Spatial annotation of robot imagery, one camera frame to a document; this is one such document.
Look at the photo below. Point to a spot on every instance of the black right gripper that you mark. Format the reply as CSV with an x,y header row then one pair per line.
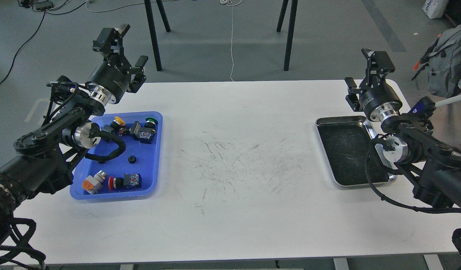
x,y
375,98

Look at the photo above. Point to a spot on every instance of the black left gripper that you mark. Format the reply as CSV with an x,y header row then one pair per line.
x,y
115,76

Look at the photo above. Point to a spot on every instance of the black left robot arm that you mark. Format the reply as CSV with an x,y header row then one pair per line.
x,y
47,156

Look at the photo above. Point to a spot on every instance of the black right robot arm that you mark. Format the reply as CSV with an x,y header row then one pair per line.
x,y
433,167

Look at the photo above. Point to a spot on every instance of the silver metal tray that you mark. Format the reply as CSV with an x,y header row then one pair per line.
x,y
345,140

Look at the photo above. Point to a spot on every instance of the blue plastic tray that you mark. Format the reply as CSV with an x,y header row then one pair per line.
x,y
147,163

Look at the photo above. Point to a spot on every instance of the black table leg left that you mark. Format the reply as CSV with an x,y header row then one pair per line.
x,y
152,30

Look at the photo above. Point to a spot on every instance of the black table leg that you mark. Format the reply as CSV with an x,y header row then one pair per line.
x,y
291,28
152,30

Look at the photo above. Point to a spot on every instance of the grey backpack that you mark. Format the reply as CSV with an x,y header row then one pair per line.
x,y
442,62

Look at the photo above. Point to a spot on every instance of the white cardboard box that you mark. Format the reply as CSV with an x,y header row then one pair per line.
x,y
434,9

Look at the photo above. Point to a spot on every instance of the black table leg right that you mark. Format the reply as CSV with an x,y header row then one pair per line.
x,y
291,28

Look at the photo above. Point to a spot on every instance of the orange grey connector block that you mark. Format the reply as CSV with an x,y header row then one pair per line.
x,y
93,184

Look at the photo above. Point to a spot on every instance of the yellow push button switch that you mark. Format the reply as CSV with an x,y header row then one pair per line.
x,y
115,126

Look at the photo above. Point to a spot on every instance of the green push button switch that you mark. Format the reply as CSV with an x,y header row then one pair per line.
x,y
144,133

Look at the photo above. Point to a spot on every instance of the red push button switch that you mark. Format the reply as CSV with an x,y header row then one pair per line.
x,y
129,181

